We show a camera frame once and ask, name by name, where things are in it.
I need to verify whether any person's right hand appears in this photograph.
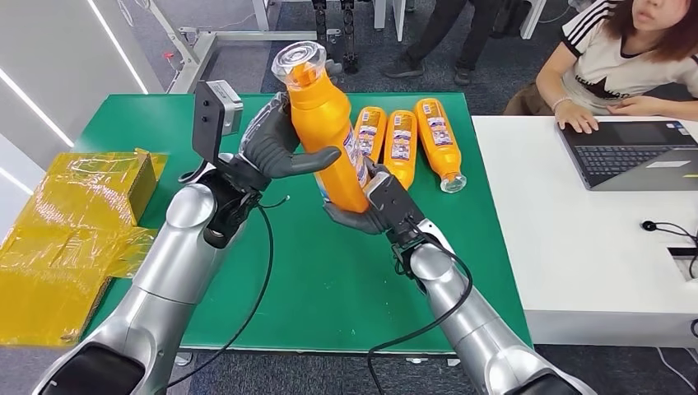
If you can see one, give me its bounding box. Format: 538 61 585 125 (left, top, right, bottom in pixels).
554 100 600 135

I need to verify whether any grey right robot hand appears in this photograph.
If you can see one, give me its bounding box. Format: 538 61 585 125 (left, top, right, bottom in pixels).
323 158 390 236

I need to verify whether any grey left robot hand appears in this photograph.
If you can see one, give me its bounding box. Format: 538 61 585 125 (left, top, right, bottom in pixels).
235 91 343 190

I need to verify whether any person's left hand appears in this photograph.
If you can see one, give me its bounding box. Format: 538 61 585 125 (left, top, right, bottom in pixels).
607 95 663 117

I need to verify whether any orange bottle with clear cap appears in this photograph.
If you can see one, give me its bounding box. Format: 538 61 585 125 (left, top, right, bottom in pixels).
353 106 389 165
271 41 372 215
413 98 468 194
383 109 419 192

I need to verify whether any person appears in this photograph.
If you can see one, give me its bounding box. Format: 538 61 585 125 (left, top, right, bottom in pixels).
379 0 508 86
504 0 698 135

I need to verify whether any dark grey laptop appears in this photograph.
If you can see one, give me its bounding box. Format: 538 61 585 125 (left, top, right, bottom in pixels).
556 120 698 192

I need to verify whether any green table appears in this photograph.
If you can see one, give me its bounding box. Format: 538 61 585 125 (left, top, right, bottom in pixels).
71 91 538 356

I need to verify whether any white table leg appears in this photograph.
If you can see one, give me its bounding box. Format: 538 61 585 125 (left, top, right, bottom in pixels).
519 0 547 40
372 0 407 42

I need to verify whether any white desk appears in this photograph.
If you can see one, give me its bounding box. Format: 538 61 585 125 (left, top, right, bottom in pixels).
471 115 698 349

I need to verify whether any black robot leg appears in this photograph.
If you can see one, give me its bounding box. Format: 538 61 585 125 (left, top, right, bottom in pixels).
338 0 361 75
311 0 333 42

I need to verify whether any yellow taped cardboard box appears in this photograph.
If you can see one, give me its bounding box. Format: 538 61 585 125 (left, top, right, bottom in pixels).
0 148 169 350

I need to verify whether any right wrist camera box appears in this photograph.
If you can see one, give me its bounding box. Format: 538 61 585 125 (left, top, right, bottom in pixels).
365 171 427 248

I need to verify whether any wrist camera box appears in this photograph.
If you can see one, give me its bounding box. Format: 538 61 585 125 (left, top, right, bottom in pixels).
365 171 427 248
192 79 244 174

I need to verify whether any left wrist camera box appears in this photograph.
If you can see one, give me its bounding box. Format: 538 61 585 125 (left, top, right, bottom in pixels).
192 79 244 174

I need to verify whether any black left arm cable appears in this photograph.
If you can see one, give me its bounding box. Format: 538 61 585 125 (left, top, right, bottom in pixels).
158 196 291 395

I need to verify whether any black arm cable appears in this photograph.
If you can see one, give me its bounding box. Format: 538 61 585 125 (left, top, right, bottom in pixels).
158 196 291 395
366 229 474 395

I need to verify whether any white metal table frame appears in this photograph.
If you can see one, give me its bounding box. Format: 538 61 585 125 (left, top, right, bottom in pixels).
144 0 342 95

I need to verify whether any black puck cable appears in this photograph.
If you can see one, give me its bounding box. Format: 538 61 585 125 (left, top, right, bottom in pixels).
654 222 698 248

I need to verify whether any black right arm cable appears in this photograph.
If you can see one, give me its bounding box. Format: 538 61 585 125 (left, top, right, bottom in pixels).
366 229 474 395

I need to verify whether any black desk cable port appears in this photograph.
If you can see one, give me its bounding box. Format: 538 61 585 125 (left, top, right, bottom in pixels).
668 248 698 283

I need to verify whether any white floor cable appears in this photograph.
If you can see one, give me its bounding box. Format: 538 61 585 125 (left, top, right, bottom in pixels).
654 346 698 393

